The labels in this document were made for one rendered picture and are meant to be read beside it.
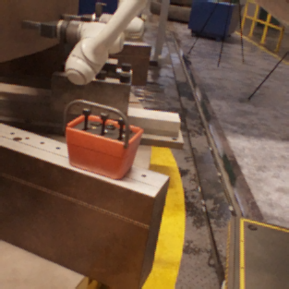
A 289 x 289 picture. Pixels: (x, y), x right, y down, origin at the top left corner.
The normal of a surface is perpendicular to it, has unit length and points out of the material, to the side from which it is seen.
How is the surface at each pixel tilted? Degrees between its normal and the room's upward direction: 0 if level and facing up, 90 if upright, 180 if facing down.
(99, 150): 97
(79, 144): 97
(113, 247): 90
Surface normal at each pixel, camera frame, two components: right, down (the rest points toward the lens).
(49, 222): -0.37, 0.34
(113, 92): 0.00, 0.42
